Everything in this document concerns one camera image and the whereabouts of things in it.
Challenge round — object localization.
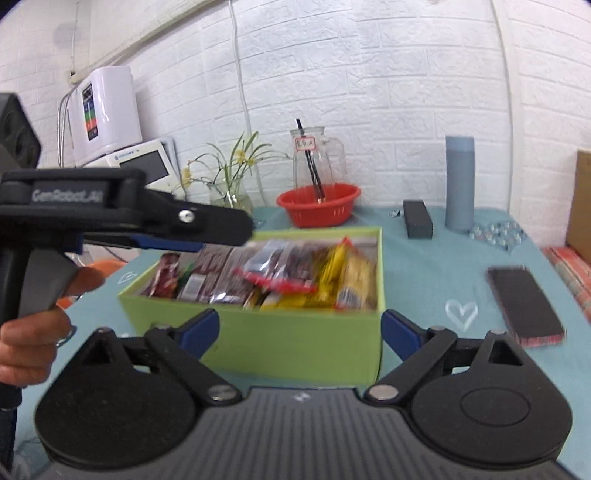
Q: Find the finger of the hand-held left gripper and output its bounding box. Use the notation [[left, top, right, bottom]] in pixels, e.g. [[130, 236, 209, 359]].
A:
[[139, 187, 256, 247], [83, 231, 206, 254]]

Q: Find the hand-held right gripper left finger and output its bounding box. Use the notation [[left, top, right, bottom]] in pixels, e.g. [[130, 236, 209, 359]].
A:
[[69, 308, 243, 408]]

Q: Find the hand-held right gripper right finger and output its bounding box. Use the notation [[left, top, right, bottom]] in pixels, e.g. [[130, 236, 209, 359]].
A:
[[362, 309, 528, 408]]

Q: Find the pile of snack packets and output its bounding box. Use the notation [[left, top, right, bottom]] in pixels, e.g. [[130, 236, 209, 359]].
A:
[[141, 237, 379, 311]]

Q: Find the green cardboard box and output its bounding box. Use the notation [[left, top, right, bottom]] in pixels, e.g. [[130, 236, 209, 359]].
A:
[[119, 226, 385, 386]]

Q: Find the person's left hand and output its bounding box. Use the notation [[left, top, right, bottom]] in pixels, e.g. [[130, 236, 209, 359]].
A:
[[0, 267, 107, 386]]

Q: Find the plant in glass vase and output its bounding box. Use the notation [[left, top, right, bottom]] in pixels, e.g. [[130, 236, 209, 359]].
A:
[[182, 131, 289, 215]]

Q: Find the teal heart-print tablecloth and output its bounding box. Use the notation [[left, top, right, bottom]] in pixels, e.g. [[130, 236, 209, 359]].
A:
[[55, 205, 591, 480]]

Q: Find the white dispenser with screen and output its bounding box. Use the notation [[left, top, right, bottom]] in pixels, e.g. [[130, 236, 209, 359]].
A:
[[85, 136, 178, 195]]

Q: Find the small black box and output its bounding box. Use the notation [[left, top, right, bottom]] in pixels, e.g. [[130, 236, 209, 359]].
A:
[[403, 199, 435, 239]]

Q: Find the red plastic basket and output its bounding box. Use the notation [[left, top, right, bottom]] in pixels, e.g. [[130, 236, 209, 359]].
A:
[[276, 182, 362, 228]]

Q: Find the black stirring stick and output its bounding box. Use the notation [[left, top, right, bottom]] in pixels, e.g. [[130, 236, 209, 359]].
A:
[[295, 119, 326, 201]]

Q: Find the smartphone with red case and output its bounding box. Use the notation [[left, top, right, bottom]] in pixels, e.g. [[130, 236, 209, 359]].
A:
[[486, 265, 568, 347]]

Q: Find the glass pitcher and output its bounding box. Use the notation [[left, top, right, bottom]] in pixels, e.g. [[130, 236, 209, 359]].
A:
[[290, 126, 347, 197]]

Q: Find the white water purifier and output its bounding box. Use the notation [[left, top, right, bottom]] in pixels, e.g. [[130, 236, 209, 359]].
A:
[[67, 66, 144, 166]]

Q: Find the mosaic patterned coaster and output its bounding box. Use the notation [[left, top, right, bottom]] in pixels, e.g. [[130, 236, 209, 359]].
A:
[[468, 220, 527, 250]]

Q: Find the grey-blue bottle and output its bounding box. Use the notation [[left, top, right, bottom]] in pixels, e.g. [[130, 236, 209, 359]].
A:
[[444, 135, 476, 233]]

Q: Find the plaid tablecloth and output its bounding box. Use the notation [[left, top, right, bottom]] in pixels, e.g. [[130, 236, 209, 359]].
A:
[[542, 244, 591, 324]]

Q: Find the brown cardboard box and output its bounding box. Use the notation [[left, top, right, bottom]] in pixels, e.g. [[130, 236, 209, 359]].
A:
[[566, 150, 591, 264]]

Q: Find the beige wall pipe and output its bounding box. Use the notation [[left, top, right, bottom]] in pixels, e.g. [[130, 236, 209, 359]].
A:
[[69, 0, 222, 86]]

